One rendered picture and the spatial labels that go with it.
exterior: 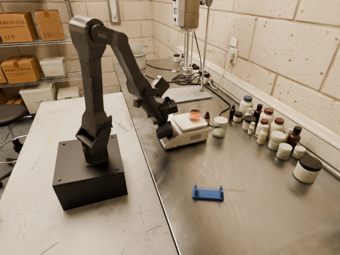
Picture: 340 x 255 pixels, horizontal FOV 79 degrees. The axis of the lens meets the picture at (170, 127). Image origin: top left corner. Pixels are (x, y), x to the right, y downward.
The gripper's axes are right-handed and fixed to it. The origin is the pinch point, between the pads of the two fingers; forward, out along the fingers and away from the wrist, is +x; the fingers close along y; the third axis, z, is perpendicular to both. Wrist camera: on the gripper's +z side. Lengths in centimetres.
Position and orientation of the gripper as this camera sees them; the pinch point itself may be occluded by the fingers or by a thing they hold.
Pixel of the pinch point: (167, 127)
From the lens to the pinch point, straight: 83.7
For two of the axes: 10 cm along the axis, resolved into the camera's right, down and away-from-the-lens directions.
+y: -2.2, -6.1, 7.6
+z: 8.5, -5.0, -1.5
